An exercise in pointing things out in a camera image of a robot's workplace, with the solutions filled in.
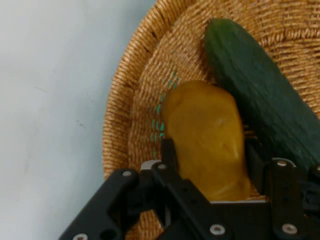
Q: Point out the woven wicker basket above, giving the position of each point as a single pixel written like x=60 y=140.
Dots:
x=190 y=50

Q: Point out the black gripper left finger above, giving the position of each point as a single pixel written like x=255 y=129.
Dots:
x=120 y=200

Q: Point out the dark green toy cucumber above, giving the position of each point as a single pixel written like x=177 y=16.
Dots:
x=255 y=82

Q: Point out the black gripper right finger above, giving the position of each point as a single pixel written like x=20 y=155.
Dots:
x=285 y=195

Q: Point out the yellow toy potato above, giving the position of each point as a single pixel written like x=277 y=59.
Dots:
x=207 y=140

